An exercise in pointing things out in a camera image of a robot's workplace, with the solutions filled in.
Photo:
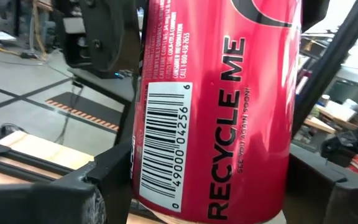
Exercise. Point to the black mat orange striped edge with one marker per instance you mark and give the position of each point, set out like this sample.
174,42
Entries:
95,107

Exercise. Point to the red cola can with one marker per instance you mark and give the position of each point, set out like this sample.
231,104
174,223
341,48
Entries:
216,109

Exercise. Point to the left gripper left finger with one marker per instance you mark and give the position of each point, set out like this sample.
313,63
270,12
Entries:
26,205

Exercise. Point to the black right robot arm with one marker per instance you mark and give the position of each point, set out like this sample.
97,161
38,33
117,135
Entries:
110,37

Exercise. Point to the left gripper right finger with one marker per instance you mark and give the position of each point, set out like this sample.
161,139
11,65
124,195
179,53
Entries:
337,205

